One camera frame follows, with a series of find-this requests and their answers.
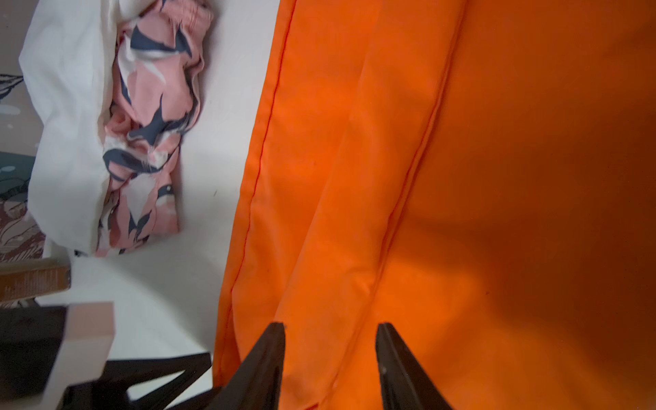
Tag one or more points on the orange shorts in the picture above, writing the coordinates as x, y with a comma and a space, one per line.
481, 175

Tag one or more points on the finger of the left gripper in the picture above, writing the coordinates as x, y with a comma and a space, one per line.
110, 391

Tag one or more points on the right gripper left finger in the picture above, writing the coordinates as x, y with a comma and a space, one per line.
257, 382

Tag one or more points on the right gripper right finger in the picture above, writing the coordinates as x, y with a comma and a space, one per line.
403, 381

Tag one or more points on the white shorts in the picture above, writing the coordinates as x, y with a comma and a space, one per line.
67, 64

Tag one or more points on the pink patterned shorts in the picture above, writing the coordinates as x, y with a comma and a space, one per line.
156, 101

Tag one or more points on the wooden block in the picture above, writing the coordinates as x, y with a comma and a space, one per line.
28, 279

